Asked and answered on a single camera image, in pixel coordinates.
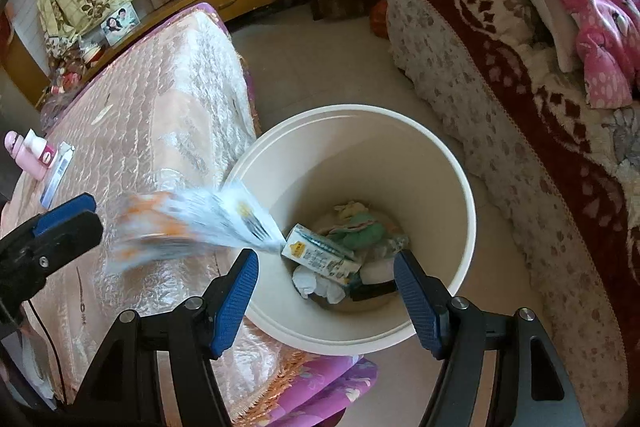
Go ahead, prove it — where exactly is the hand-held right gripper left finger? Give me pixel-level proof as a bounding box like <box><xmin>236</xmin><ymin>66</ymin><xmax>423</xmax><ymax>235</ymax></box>
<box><xmin>65</xmin><ymin>248</ymin><xmax>261</xmax><ymax>427</ymax></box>

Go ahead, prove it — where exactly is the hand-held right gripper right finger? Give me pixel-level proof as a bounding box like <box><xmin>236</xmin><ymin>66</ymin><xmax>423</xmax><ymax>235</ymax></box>
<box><xmin>393</xmin><ymin>249</ymin><xmax>588</xmax><ymax>427</ymax></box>

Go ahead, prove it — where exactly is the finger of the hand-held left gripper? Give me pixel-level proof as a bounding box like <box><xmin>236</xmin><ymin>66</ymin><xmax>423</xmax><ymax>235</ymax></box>
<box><xmin>9</xmin><ymin>193</ymin><xmax>97</xmax><ymax>244</ymax></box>
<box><xmin>30</xmin><ymin>210</ymin><xmax>104</xmax><ymax>277</ymax></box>

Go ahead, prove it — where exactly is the white orange plastic packet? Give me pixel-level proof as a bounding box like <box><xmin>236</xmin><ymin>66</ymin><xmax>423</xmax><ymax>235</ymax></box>
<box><xmin>107</xmin><ymin>179</ymin><xmax>283</xmax><ymax>275</ymax></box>

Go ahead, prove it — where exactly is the white round bin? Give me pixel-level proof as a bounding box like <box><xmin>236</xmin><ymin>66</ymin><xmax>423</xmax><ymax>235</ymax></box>
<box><xmin>220</xmin><ymin>106</ymin><xmax>476</xmax><ymax>355</ymax></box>

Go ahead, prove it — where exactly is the white blue medicine box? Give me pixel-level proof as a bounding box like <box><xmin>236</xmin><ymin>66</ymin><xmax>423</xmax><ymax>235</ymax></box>
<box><xmin>40</xmin><ymin>142</ymin><xmax>77</xmax><ymax>210</ymax></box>

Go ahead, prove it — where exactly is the black flat item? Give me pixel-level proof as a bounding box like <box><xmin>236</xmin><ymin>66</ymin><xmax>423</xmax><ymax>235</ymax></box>
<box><xmin>350</xmin><ymin>282</ymin><xmax>401</xmax><ymax>303</ymax></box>

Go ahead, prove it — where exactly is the pink bottle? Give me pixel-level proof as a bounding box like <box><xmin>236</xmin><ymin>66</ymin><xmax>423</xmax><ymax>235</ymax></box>
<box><xmin>4</xmin><ymin>131</ymin><xmax>46</xmax><ymax>182</ymax></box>

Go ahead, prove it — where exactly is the white pill bottle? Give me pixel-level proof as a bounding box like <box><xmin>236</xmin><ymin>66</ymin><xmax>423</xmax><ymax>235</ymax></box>
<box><xmin>22</xmin><ymin>129</ymin><xmax>57</xmax><ymax>170</ymax></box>

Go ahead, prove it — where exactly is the white yellow carton box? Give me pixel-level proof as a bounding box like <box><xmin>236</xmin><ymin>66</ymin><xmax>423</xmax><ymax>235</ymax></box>
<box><xmin>281</xmin><ymin>223</ymin><xmax>362</xmax><ymax>286</ymax></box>

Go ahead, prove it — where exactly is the pale yellow crumpled paper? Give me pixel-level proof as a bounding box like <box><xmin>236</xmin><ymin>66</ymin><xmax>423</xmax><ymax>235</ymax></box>
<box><xmin>334</xmin><ymin>201</ymin><xmax>368</xmax><ymax>220</ymax></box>

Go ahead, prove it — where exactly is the purple floral bedsheet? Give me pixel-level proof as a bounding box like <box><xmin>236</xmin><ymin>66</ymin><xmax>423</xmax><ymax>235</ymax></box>
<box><xmin>272</xmin><ymin>354</ymin><xmax>381</xmax><ymax>427</ymax></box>

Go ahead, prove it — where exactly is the pink red gift bundle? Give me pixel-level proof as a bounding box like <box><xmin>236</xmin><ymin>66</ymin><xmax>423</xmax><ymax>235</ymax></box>
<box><xmin>47</xmin><ymin>57</ymin><xmax>91</xmax><ymax>98</ymax></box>

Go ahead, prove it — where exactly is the pink quilted bed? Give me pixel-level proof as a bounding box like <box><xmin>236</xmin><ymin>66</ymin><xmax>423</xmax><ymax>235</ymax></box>
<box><xmin>0</xmin><ymin>2</ymin><xmax>381</xmax><ymax>427</ymax></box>

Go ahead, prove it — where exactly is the framed couple photo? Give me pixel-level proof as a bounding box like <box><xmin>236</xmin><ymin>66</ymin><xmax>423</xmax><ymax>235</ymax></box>
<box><xmin>100</xmin><ymin>2</ymin><xmax>141</xmax><ymax>46</ymax></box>

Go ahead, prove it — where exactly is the floral covered sofa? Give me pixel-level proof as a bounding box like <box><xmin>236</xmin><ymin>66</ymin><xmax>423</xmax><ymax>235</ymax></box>
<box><xmin>375</xmin><ymin>0</ymin><xmax>640</xmax><ymax>427</ymax></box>

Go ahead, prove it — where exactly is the red white floral blanket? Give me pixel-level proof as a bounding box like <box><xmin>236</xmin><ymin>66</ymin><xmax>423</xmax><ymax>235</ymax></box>
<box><xmin>397</xmin><ymin>0</ymin><xmax>640</xmax><ymax>338</ymax></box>

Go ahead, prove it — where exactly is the orange bag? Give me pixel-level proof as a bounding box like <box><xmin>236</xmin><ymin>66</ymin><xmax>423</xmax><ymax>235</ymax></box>
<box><xmin>369</xmin><ymin>0</ymin><xmax>391</xmax><ymax>40</ymax></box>

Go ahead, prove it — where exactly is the pink patterned garment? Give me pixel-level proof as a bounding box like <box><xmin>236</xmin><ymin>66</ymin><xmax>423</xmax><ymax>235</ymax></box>
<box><xmin>447</xmin><ymin>0</ymin><xmax>640</xmax><ymax>108</ymax></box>

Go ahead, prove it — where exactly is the black cable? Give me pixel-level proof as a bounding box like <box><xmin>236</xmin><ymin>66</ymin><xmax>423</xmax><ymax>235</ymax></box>
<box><xmin>25</xmin><ymin>297</ymin><xmax>68</xmax><ymax>408</ymax></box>

